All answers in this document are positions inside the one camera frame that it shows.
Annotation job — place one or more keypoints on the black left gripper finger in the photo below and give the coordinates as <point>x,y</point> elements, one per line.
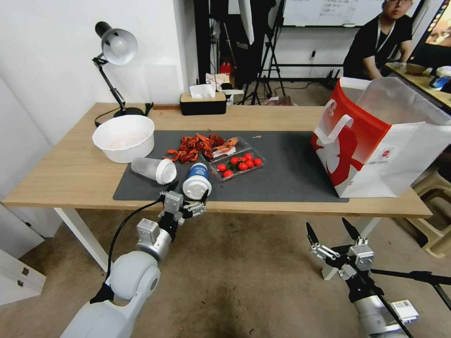
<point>197,208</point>
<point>172,187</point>

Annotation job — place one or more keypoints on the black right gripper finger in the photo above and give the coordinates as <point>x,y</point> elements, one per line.
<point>352,230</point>
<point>315,243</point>

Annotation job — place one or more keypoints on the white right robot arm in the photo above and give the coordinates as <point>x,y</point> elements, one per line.
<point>377,317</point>

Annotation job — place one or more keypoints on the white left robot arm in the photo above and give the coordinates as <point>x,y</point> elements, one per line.
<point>130,278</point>

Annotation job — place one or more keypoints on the clear disposable takeout box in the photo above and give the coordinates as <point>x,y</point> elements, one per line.
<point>232,158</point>

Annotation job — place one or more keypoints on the black tissue box wooden lid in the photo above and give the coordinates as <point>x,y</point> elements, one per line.
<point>202,105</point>

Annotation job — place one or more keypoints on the red white delivery bag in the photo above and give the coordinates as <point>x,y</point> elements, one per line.
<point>366,141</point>

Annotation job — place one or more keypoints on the blue white lidded cup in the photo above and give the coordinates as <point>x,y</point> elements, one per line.
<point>197,179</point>

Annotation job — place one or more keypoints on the frosted clear plastic cup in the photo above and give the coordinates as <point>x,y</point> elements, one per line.
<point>149,169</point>

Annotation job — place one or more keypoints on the white paper bowl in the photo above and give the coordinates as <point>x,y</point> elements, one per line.
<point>123,139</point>

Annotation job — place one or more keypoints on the dark grey table mat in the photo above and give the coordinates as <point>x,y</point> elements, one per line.
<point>289,165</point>

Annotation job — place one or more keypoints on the beige plastic stool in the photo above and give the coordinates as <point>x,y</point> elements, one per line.
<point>435,211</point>

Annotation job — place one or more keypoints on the wooden table white legs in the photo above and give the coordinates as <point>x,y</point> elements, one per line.
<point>88,165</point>

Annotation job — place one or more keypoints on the white tissue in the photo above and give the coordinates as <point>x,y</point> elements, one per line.
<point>202,91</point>

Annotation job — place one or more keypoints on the black silver desk lamp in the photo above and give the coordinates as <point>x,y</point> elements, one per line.
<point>118,44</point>

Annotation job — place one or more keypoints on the white cabinet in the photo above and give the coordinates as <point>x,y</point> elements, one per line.
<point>14,253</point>

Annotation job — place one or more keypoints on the wooden side desk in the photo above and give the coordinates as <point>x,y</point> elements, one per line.
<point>419,81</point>

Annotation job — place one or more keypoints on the person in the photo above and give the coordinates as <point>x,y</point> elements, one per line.
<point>380,42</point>

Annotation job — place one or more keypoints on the computer monitor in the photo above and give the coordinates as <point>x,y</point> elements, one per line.
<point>435,31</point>

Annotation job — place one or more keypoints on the whiteboard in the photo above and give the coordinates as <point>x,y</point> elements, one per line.
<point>317,12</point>

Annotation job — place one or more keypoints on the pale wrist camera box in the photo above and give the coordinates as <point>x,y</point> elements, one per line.
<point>361,255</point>
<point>174,202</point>

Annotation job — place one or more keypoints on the black camera tripod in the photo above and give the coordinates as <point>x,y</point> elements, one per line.
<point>269,53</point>

